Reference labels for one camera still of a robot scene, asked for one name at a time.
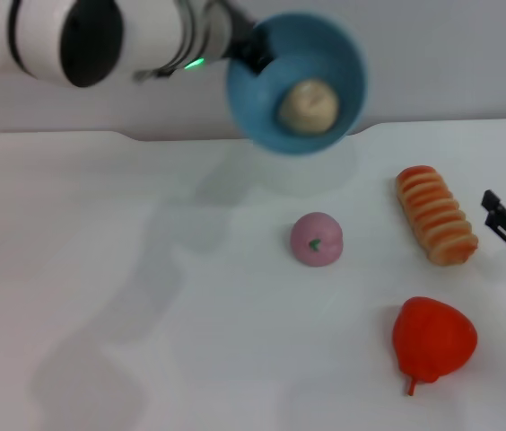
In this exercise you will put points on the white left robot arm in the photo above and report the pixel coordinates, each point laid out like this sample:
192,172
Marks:
100,40

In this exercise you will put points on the pink peach bun toy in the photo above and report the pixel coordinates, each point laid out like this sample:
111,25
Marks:
320,233

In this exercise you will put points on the striped sausage bread toy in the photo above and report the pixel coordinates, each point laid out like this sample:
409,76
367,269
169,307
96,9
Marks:
437,215

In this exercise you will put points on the red bell pepper toy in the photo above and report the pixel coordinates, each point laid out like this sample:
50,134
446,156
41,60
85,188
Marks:
432,336

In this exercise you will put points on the blue bowl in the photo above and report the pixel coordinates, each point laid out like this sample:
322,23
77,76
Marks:
325,54

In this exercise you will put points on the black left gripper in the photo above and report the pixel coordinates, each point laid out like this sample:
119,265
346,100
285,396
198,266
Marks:
241,31

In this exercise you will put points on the beige egg yolk pastry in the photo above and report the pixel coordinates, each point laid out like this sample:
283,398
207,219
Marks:
309,108

